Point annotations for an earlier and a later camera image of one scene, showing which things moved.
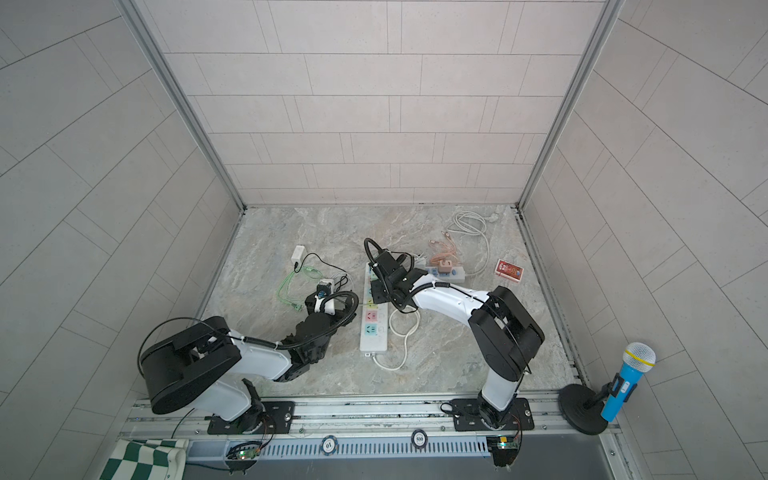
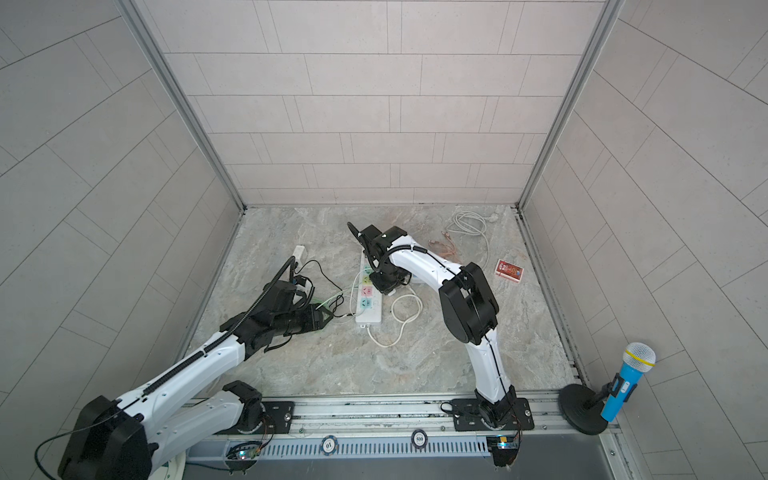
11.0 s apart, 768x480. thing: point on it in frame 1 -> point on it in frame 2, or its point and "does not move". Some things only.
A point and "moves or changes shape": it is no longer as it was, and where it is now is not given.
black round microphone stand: (580, 407) does not move
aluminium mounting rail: (370, 417) does not move
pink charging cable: (451, 248) does not move
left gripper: (344, 317) -> (315, 317)
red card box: (509, 270) does not move
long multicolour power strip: (373, 318) moves or changes shape
